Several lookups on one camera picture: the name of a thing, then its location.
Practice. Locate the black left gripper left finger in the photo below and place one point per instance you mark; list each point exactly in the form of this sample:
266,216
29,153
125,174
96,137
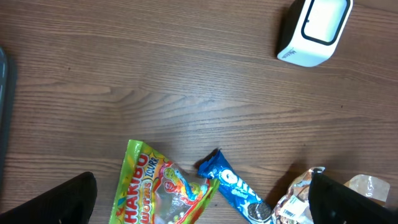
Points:
71,202

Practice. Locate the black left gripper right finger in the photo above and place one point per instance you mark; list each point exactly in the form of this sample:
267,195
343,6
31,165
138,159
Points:
332,203

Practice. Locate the beige brown cookie pouch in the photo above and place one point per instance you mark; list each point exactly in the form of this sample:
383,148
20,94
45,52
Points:
294,207

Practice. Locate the blue Oreo cookie pack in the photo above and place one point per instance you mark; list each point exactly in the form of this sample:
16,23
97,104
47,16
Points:
234,189

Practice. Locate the green Haribo gummy bag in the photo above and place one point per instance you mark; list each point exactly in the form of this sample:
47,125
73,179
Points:
153,189

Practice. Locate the white barcode scanner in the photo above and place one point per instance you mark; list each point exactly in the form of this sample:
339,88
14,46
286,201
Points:
312,30

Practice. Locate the grey plastic mesh basket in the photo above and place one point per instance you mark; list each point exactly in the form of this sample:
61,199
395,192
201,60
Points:
4,67

